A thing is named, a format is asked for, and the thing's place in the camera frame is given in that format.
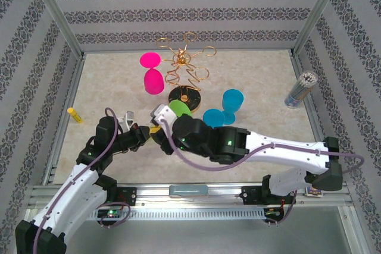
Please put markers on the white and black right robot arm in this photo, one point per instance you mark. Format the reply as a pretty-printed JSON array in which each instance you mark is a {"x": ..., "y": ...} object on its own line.
[{"x": 285, "y": 153}]

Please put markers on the green plastic wine glass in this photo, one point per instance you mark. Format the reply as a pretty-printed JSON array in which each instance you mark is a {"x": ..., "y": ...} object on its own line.
[{"x": 180, "y": 108}]

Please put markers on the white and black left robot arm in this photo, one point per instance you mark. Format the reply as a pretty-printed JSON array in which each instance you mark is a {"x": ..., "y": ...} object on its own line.
[{"x": 71, "y": 200}]

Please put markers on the grey block on rail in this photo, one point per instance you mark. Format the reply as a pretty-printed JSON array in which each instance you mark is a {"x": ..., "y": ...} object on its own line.
[{"x": 187, "y": 190}]

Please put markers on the small printed matchbox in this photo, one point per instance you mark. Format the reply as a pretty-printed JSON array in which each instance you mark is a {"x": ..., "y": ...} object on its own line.
[{"x": 314, "y": 191}]

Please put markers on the blue plastic wine glass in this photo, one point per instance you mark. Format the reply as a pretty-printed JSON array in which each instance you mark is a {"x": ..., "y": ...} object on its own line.
[
  {"x": 232, "y": 99},
  {"x": 213, "y": 117}
]

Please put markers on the clear tube of pencils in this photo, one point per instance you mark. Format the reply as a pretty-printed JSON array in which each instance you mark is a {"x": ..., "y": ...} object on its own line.
[{"x": 299, "y": 90}]

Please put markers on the pink plastic wine glass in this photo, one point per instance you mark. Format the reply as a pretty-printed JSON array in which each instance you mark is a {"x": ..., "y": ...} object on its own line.
[{"x": 151, "y": 60}]

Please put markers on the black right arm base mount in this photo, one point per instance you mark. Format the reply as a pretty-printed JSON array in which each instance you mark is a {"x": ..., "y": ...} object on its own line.
[{"x": 251, "y": 197}]

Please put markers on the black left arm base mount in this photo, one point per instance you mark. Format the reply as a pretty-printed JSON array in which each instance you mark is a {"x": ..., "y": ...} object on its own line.
[{"x": 128, "y": 196}]

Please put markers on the aluminium frame post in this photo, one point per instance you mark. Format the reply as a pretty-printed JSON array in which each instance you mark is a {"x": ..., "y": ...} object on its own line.
[
  {"x": 56, "y": 13},
  {"x": 318, "y": 13}
]

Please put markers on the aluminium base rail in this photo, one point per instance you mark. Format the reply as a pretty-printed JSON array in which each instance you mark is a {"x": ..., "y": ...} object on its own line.
[{"x": 154, "y": 194}]

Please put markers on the small circuit board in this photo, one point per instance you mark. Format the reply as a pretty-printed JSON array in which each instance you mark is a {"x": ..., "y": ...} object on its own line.
[
  {"x": 273, "y": 213},
  {"x": 110, "y": 213}
]

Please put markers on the yellow glue stick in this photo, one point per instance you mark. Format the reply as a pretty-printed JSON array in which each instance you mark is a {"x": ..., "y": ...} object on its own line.
[{"x": 74, "y": 114}]

